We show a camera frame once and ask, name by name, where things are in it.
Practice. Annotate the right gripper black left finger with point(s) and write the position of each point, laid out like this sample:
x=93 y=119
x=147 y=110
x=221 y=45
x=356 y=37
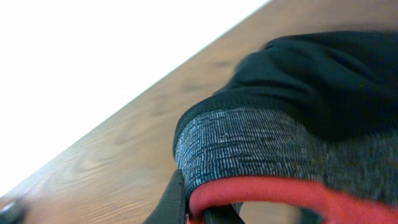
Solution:
x=171 y=208

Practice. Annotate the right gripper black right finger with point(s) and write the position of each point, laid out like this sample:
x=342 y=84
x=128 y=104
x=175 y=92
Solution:
x=230 y=214

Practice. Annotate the black leggings red grey waistband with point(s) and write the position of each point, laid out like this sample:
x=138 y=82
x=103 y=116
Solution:
x=309 y=120

